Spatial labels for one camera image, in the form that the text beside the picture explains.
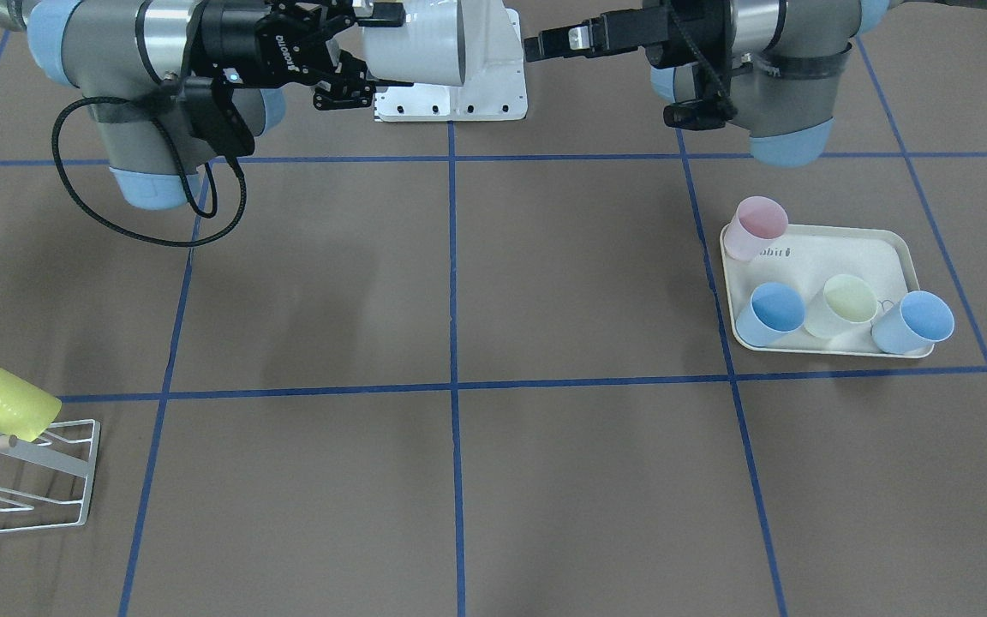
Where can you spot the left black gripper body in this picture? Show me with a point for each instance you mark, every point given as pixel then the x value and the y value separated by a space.
pixel 631 34

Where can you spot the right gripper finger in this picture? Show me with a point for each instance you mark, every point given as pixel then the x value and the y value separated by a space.
pixel 379 14
pixel 379 84

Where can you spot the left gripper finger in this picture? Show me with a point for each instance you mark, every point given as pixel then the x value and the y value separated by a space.
pixel 565 42

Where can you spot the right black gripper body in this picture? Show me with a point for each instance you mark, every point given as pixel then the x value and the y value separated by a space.
pixel 226 36

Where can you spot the grey cup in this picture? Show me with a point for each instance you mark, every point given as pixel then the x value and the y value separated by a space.
pixel 429 48

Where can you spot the bright yellow cup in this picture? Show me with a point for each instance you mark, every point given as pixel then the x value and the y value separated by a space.
pixel 25 410

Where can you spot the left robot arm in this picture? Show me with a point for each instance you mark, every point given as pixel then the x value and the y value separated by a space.
pixel 772 68

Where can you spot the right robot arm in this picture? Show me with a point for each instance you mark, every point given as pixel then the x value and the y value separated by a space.
pixel 173 84

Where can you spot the pink cup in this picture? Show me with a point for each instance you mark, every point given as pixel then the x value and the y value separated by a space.
pixel 756 224

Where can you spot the light blue cup rear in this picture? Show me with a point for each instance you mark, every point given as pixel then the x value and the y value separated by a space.
pixel 772 312
pixel 919 320

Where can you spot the pale yellow-green cup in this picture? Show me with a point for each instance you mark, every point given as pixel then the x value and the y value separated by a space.
pixel 844 304

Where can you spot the cream plastic tray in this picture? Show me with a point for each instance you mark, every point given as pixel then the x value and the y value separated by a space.
pixel 805 258

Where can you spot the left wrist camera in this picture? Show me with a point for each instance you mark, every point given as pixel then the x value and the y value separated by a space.
pixel 699 114

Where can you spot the white pedestal column base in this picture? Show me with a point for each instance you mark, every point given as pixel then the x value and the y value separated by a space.
pixel 494 89

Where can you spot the white wire cup rack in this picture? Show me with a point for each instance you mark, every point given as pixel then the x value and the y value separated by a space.
pixel 49 483

